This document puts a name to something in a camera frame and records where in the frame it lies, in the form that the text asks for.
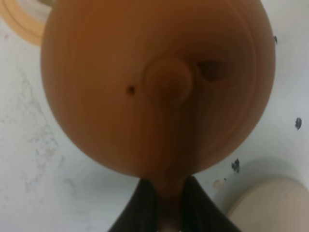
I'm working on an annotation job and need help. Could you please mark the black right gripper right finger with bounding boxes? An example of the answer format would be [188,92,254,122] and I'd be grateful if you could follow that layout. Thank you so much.
[181,176,240,232]

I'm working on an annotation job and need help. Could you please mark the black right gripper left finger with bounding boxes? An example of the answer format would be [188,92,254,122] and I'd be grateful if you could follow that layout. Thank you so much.
[110,179,157,232]

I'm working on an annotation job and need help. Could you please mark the brown clay teapot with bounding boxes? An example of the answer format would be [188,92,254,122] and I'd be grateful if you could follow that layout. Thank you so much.
[41,0,275,232]

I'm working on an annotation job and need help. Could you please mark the beige round teapot coaster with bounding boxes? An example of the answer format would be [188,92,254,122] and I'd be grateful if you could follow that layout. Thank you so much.
[227,179,309,232]

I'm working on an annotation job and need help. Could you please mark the orange coaster centre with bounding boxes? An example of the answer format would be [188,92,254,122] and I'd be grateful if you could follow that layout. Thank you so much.
[0,0,55,46]

